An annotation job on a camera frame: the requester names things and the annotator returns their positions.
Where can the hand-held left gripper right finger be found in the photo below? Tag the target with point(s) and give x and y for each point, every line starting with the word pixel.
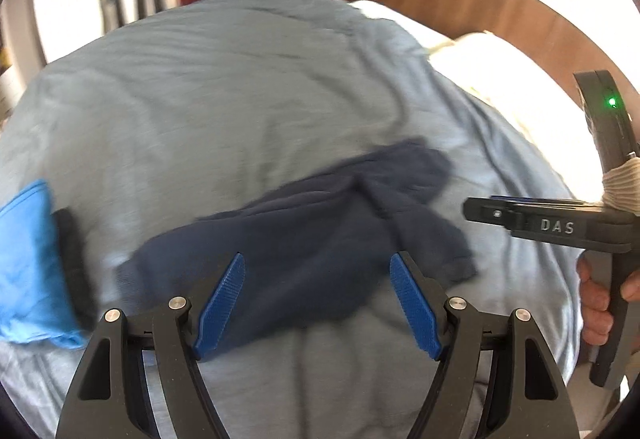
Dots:
pixel 412 304

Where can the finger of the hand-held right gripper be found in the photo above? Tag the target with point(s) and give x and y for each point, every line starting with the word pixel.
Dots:
pixel 492 214
pixel 540 201

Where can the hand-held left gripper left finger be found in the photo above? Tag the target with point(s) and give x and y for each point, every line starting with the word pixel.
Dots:
pixel 221 309

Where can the navy blue pants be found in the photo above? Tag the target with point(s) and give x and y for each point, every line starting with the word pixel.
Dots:
pixel 310 264

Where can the dark grey knit garment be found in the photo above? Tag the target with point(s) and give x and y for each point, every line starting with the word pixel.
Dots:
pixel 75 264

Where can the bright blue garment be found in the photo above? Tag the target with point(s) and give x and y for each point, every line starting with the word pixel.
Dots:
pixel 30 269

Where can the person's right hand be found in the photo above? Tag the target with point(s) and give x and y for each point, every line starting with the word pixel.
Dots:
pixel 597 304

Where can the white pillow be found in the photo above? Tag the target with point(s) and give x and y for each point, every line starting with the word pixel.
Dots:
pixel 510 84

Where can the grey blue bed blanket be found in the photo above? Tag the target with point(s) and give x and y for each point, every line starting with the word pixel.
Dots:
pixel 200 119

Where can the brown wooden headboard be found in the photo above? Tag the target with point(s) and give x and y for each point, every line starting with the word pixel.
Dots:
pixel 475 4

